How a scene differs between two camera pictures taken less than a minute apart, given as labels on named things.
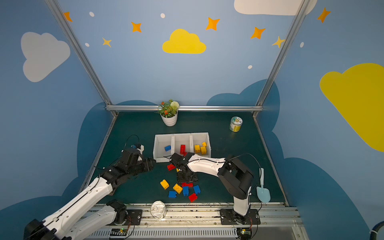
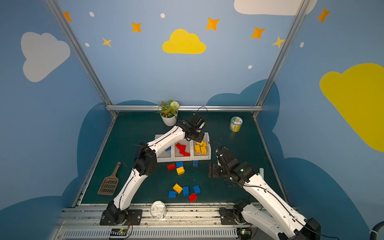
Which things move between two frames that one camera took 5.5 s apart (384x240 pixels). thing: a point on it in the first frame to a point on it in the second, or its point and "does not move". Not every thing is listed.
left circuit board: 118,232 does not move
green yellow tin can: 235,123 does not move
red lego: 184,184 to 181,148
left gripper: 148,163 to 195,135
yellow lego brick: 197,148 does not move
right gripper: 183,174 to 214,171
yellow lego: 203,150 does not move
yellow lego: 178,188 does not move
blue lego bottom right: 197,189 does not move
